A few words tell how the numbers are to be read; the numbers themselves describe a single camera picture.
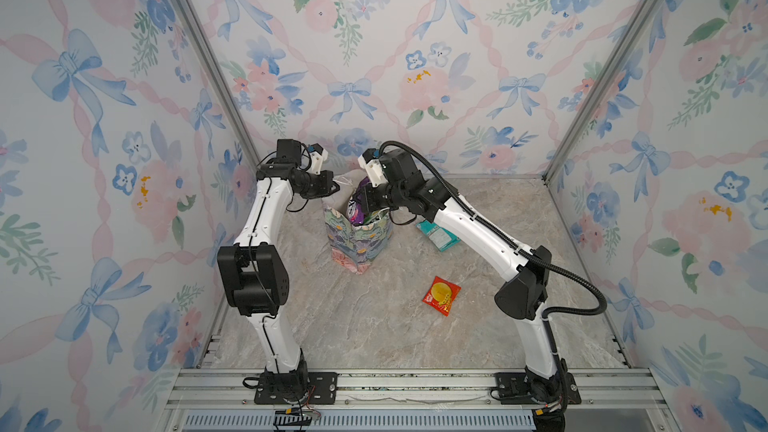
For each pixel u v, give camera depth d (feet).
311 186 2.46
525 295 1.81
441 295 2.89
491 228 1.75
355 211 2.46
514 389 2.40
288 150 2.29
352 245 2.67
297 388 2.21
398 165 1.92
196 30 2.58
